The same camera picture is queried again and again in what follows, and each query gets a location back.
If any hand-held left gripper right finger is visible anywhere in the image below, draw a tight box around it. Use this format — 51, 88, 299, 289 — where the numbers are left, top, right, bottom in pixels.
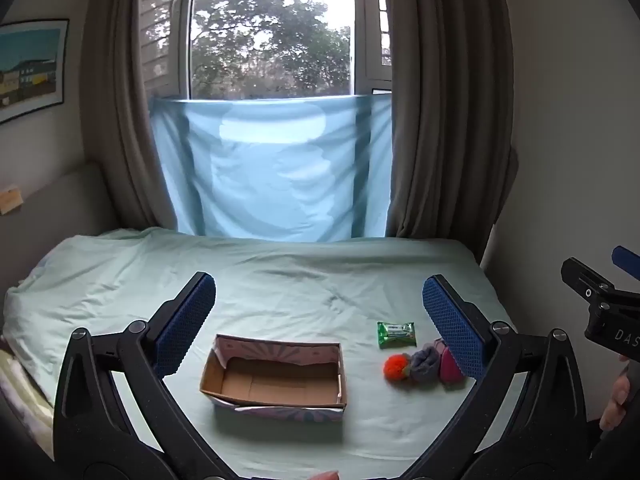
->
400, 274, 587, 480

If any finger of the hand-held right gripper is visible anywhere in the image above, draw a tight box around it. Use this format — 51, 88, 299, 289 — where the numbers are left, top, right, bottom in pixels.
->
612, 245, 640, 281
560, 257, 617, 307

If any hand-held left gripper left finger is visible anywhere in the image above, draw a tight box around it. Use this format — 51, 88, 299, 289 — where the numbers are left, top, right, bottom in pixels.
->
52, 271, 236, 480

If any green wet wipes packet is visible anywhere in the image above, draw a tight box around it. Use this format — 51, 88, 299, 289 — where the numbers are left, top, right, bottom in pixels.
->
376, 321, 417, 349

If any cardboard box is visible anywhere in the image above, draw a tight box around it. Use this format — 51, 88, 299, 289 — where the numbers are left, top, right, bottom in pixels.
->
200, 334, 349, 421

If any person's right hand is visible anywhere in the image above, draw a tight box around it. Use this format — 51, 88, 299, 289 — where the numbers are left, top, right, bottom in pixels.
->
599, 360, 635, 432

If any grey purple rolled sock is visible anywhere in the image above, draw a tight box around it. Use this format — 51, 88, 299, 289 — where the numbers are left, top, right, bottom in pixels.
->
407, 342, 444, 386

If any orange pom-pom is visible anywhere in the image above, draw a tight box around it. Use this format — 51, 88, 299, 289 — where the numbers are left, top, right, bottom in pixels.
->
383, 354, 412, 380

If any grey upholstered headboard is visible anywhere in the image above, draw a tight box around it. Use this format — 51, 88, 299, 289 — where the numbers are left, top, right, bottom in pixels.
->
0, 160, 122, 292

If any light blue hanging cloth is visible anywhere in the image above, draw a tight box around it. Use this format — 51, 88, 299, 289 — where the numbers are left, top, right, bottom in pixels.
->
150, 94, 394, 241

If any striped bedding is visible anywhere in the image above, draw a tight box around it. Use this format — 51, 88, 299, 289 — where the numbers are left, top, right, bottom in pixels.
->
0, 347, 56, 458

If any brown curtain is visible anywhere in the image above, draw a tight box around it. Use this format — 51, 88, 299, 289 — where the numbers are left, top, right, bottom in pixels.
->
385, 0, 521, 267
80, 0, 199, 234

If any small wooden block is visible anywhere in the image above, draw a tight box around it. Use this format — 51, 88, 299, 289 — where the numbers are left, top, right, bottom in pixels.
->
0, 185, 25, 216

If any tree outside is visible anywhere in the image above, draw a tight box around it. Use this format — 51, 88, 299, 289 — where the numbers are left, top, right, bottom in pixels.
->
191, 0, 353, 100

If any window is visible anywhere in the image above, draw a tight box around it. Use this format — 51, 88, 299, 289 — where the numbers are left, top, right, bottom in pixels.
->
139, 0, 397, 102

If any framed wall picture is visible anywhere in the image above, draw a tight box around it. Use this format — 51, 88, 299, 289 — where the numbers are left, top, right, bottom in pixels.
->
0, 19, 70, 125

